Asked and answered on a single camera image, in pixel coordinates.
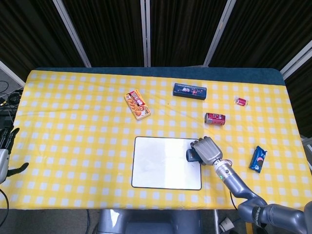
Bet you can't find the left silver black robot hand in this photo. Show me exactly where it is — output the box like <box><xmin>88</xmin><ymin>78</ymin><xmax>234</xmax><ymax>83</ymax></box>
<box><xmin>0</xmin><ymin>127</ymin><xmax>29</xmax><ymax>184</ymax></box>

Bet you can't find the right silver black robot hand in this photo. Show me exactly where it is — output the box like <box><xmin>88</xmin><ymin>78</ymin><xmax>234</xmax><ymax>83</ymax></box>
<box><xmin>189</xmin><ymin>136</ymin><xmax>224</xmax><ymax>167</ymax></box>

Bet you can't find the dark whiteboard eraser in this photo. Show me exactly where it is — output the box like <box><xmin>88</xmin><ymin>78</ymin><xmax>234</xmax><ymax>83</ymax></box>
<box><xmin>186</xmin><ymin>148</ymin><xmax>200</xmax><ymax>163</ymax></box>

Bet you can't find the red soda can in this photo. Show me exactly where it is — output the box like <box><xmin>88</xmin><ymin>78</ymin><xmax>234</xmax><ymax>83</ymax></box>
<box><xmin>204</xmin><ymin>112</ymin><xmax>226</xmax><ymax>127</ymax></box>

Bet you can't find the blue oreo cookie pack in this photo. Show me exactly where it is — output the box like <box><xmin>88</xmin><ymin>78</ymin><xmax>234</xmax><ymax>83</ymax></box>
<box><xmin>249</xmin><ymin>145</ymin><xmax>268</xmax><ymax>174</ymax></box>

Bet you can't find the yellow white checkered tablecloth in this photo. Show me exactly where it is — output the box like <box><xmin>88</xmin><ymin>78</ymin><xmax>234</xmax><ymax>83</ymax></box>
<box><xmin>0</xmin><ymin>70</ymin><xmax>308</xmax><ymax>210</ymax></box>

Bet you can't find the small red candy wrapper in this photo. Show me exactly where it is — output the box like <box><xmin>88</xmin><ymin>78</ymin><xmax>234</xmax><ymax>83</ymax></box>
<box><xmin>234</xmin><ymin>97</ymin><xmax>249</xmax><ymax>107</ymax></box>

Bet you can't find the dark blue long box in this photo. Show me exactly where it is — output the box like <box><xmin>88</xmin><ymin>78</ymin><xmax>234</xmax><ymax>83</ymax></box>
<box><xmin>173</xmin><ymin>83</ymin><xmax>207</xmax><ymax>101</ymax></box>

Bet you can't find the white power plug socket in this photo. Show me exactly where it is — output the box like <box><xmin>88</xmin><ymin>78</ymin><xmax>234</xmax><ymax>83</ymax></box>
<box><xmin>218</xmin><ymin>217</ymin><xmax>235</xmax><ymax>232</ymax></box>

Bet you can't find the orange curry snack box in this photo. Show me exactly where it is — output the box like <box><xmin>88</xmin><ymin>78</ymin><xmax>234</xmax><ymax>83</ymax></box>
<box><xmin>124</xmin><ymin>89</ymin><xmax>152</xmax><ymax>121</ymax></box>

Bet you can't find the grey robot torso base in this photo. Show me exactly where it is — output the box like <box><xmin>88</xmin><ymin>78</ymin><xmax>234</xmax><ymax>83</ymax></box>
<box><xmin>97</xmin><ymin>209</ymin><xmax>205</xmax><ymax>234</ymax></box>

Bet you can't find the black cable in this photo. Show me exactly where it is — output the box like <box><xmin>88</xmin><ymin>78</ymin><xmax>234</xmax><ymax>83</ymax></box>
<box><xmin>0</xmin><ymin>189</ymin><xmax>10</xmax><ymax>210</ymax></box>

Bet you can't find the white board with black frame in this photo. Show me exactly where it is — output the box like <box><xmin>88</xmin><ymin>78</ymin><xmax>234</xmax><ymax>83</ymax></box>
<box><xmin>131</xmin><ymin>136</ymin><xmax>202</xmax><ymax>191</ymax></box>

